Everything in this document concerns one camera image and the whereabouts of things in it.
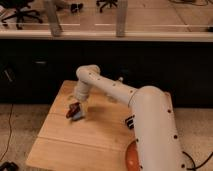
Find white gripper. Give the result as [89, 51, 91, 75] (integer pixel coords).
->
[72, 86, 90, 121]

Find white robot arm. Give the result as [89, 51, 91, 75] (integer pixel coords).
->
[74, 65, 187, 171]

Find black and white striped sponge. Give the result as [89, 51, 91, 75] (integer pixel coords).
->
[125, 116, 134, 129]

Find orange round plate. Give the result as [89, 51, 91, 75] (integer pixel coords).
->
[125, 141, 140, 171]

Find black office chair right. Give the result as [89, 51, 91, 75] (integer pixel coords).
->
[96, 0, 118, 13]

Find black office chair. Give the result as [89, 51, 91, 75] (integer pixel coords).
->
[96, 0, 118, 13]
[0, 0, 43, 30]

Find black office chair left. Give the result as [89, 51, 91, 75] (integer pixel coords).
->
[0, 0, 43, 30]

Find black cable on floor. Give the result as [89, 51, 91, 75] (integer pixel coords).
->
[0, 66, 16, 164]

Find grey metal post left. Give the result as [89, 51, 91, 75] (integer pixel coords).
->
[43, 0, 62, 37]

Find grey metal post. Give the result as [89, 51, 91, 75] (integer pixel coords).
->
[43, 0, 62, 37]
[116, 0, 128, 37]

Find grey metal post right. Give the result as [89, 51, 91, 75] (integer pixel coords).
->
[116, 0, 128, 37]

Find black cable at right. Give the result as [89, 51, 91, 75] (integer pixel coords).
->
[181, 150, 213, 171]

